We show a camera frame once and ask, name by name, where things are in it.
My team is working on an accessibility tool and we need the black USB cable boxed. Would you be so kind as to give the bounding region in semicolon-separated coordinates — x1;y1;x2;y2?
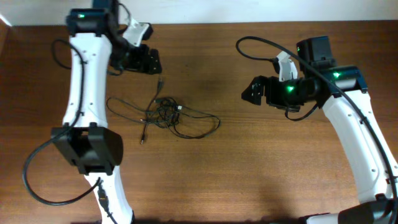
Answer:
140;77;165;146

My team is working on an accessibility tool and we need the black cable bundle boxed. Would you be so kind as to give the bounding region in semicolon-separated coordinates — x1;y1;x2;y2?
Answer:
106;96;222;140

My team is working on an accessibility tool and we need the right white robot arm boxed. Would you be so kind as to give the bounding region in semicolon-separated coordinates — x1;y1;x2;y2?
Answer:
241;36;397;223

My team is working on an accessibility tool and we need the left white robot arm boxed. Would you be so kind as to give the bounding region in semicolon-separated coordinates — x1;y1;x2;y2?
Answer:
52;1;162;223

